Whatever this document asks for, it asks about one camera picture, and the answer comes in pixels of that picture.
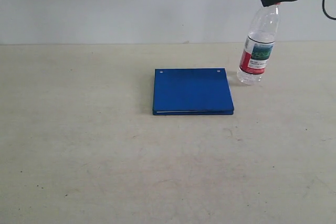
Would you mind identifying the clear plastic water bottle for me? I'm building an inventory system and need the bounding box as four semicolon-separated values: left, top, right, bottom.
237;3;280;85

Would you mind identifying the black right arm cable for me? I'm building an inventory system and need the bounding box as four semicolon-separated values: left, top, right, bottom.
321;0;336;20

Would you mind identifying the blue binder folder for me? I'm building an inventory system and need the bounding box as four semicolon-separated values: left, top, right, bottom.
152;68;234;115

